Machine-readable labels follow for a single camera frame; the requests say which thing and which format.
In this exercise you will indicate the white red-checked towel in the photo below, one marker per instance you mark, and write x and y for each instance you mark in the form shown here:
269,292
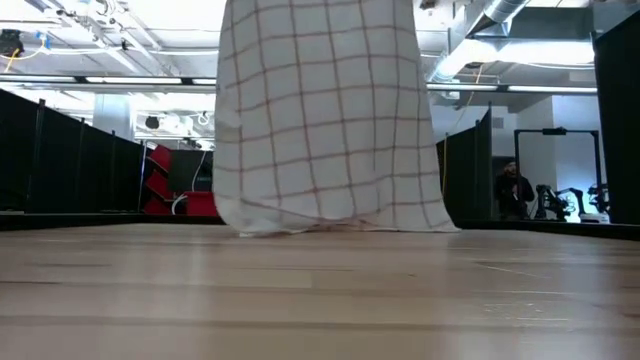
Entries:
325,125

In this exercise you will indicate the background black robot arm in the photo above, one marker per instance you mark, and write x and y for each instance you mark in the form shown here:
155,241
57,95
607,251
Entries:
547,200
598,195

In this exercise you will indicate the red plastic tote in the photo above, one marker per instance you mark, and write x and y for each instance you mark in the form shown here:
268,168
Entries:
202,205

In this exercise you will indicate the black box behind tote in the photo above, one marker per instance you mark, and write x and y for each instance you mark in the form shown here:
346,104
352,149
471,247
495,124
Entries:
182,172

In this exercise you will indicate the short black partition row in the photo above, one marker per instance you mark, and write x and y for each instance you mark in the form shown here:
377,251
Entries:
465,175

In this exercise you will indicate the ceiling light strip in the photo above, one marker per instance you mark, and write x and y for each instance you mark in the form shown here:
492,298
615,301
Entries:
135,80
204,81
460,87
40,78
550,89

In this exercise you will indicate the stacked red bins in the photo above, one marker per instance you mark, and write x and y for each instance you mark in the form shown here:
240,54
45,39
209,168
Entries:
161,157

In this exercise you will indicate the round black ceiling device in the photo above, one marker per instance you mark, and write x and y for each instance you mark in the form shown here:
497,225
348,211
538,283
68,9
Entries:
152,122

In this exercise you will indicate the person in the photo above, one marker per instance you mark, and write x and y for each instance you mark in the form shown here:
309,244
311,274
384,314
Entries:
512,192

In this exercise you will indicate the bright ceiling light panel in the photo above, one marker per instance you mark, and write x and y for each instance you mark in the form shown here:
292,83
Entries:
540,52

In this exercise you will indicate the long black partition row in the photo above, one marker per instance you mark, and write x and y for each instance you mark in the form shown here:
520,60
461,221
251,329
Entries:
50,165

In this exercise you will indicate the white round base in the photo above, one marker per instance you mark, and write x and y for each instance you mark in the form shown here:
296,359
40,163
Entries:
595,218

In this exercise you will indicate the tall black side panel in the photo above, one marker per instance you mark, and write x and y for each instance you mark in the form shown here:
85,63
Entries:
620,125

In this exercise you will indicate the grey wall vent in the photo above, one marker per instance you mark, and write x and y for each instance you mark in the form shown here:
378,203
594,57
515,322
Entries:
498,123

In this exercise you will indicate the black aluminium table frame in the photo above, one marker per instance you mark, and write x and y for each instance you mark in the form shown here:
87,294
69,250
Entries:
100,220

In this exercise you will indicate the wide black frame stand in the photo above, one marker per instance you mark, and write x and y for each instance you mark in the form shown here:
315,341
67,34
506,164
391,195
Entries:
555,131

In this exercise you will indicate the smooth silver ceiling duct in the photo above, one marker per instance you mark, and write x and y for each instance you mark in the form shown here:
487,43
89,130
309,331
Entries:
500,10

